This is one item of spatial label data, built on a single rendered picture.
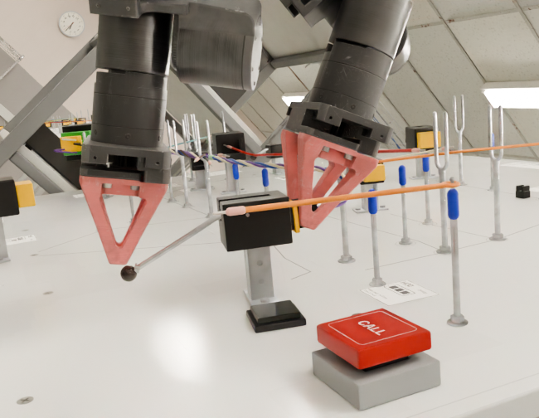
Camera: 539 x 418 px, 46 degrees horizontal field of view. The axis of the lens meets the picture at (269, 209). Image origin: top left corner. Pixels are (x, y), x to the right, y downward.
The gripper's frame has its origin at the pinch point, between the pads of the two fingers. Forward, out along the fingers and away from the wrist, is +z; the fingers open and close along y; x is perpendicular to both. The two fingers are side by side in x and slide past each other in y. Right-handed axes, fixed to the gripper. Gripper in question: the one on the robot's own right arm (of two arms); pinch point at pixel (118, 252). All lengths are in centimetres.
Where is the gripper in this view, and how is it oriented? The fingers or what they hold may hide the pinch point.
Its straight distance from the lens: 54.7
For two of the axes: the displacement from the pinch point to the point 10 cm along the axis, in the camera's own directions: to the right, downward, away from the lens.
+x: -9.7, -0.7, -2.4
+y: -2.2, -1.8, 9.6
